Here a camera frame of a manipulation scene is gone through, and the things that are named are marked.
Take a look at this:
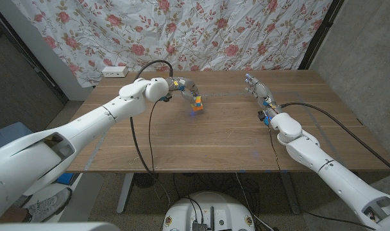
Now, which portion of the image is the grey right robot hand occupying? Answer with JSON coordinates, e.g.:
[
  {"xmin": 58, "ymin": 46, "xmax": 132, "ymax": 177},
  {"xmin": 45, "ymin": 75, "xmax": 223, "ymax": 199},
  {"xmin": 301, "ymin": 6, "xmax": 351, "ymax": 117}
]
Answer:
[{"xmin": 244, "ymin": 73, "xmax": 283, "ymax": 119}]

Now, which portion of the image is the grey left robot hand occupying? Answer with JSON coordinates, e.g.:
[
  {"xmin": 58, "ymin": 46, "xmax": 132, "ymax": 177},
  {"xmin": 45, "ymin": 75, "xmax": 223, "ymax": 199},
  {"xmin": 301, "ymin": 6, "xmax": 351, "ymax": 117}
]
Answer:
[{"xmin": 165, "ymin": 76, "xmax": 204, "ymax": 112}]

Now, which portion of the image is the multicolour Rubik's cube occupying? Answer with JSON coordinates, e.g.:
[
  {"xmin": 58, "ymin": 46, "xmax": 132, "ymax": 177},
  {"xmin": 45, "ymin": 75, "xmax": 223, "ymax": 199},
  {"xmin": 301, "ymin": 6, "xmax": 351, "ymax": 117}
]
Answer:
[{"xmin": 190, "ymin": 95, "xmax": 205, "ymax": 112}]

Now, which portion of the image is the floral backdrop cloth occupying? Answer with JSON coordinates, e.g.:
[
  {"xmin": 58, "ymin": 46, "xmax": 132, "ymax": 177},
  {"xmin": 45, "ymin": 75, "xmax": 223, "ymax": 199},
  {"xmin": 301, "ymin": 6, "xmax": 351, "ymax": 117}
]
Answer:
[{"xmin": 11, "ymin": 0, "xmax": 334, "ymax": 88}]

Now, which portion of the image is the white power strip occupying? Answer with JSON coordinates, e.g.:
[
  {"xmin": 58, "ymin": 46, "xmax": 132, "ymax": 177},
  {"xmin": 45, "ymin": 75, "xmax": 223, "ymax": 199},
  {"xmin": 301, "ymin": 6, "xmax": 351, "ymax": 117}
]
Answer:
[{"xmin": 101, "ymin": 65, "xmax": 129, "ymax": 78}]

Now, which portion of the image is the black backdrop stand pole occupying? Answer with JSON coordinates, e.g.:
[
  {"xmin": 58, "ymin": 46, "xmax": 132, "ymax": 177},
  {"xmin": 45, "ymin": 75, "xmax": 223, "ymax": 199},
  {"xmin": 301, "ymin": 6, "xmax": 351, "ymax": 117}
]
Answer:
[{"xmin": 298, "ymin": 0, "xmax": 345, "ymax": 71}]

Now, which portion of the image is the black round floor base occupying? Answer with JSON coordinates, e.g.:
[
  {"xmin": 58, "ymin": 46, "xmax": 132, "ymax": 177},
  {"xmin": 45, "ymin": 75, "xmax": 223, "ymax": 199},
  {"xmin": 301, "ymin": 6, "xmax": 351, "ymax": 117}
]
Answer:
[{"xmin": 133, "ymin": 172, "xmax": 160, "ymax": 189}]

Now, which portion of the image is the grey table leg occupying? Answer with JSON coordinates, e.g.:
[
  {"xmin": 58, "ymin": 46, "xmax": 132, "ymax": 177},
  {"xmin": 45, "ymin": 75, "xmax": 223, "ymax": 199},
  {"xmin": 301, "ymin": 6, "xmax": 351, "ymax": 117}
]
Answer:
[{"xmin": 280, "ymin": 171, "xmax": 301, "ymax": 215}]

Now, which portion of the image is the white robot torso base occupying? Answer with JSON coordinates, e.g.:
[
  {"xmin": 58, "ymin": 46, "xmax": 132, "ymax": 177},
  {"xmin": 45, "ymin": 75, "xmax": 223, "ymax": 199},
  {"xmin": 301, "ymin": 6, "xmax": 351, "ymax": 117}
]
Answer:
[{"xmin": 162, "ymin": 191, "xmax": 256, "ymax": 231}]

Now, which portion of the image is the white table leg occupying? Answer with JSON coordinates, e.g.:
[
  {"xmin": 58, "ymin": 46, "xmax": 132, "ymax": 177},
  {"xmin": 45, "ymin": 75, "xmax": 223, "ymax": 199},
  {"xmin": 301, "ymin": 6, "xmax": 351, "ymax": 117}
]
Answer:
[{"xmin": 116, "ymin": 173, "xmax": 135, "ymax": 215}]

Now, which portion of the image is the white floor platform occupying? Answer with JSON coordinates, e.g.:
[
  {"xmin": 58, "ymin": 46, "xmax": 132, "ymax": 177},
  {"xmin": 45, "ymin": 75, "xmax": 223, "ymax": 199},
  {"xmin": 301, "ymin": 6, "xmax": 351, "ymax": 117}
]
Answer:
[{"xmin": 58, "ymin": 173, "xmax": 105, "ymax": 223}]

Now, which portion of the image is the blue plastic pad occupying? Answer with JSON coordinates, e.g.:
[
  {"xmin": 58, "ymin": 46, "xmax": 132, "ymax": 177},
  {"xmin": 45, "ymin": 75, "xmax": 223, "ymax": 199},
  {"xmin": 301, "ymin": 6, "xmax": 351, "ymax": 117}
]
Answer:
[{"xmin": 55, "ymin": 173, "xmax": 74, "ymax": 185}]

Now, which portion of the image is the grey sneaker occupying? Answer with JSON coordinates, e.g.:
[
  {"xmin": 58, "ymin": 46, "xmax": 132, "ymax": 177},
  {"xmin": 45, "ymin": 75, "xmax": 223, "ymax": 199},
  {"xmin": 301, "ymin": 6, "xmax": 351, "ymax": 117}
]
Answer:
[{"xmin": 27, "ymin": 187, "xmax": 73, "ymax": 223}]

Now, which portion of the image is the blue-grey box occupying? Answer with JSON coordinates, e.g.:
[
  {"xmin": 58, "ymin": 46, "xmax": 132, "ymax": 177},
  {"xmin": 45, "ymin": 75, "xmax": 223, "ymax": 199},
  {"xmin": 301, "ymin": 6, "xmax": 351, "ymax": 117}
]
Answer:
[{"xmin": 0, "ymin": 121, "xmax": 34, "ymax": 145}]

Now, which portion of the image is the person's leg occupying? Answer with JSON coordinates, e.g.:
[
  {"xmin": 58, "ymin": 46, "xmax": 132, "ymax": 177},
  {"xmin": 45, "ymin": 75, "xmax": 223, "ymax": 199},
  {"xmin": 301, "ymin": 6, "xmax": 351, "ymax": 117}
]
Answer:
[{"xmin": 0, "ymin": 205, "xmax": 31, "ymax": 224}]

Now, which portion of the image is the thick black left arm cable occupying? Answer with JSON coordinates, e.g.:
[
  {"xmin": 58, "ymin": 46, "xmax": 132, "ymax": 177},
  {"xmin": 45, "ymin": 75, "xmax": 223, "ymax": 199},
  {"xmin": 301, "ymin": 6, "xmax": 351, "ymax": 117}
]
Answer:
[{"xmin": 129, "ymin": 59, "xmax": 174, "ymax": 206}]

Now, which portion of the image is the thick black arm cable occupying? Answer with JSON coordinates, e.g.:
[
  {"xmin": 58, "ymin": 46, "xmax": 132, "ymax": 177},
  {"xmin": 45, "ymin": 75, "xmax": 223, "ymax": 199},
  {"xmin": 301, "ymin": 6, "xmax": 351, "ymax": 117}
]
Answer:
[
  {"xmin": 280, "ymin": 102, "xmax": 390, "ymax": 176},
  {"xmin": 129, "ymin": 59, "xmax": 174, "ymax": 206}
]

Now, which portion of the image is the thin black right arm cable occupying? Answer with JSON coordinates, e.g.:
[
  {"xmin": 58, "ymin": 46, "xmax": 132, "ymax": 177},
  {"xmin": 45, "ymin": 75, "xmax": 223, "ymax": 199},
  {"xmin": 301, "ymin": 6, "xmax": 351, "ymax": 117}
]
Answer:
[{"xmin": 268, "ymin": 126, "xmax": 377, "ymax": 231}]

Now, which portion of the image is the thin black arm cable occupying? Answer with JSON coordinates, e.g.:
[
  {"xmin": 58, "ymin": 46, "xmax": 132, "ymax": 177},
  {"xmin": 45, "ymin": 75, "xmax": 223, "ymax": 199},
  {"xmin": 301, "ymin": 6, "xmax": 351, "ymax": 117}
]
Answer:
[
  {"xmin": 148, "ymin": 99, "xmax": 160, "ymax": 173},
  {"xmin": 268, "ymin": 126, "xmax": 377, "ymax": 231}
]

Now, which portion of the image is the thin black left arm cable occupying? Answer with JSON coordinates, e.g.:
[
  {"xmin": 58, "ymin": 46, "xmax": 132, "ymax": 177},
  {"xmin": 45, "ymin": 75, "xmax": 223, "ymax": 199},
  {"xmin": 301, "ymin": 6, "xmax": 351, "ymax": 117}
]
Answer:
[{"xmin": 148, "ymin": 99, "xmax": 160, "ymax": 173}]

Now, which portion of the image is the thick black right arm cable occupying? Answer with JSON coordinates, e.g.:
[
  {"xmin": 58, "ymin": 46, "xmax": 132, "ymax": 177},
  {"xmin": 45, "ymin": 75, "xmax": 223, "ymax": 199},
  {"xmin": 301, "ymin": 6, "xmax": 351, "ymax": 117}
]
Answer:
[{"xmin": 280, "ymin": 102, "xmax": 390, "ymax": 176}]

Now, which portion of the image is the white floor cable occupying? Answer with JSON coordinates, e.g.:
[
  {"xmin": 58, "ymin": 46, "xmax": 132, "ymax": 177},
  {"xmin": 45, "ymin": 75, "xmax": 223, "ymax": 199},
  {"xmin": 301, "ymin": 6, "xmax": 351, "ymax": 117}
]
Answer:
[{"xmin": 235, "ymin": 173, "xmax": 275, "ymax": 231}]

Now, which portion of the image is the black door frame strip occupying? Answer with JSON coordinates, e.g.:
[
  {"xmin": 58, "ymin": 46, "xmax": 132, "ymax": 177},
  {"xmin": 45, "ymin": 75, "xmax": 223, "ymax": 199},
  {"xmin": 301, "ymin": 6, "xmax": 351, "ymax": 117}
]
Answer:
[{"xmin": 0, "ymin": 8, "xmax": 69, "ymax": 105}]

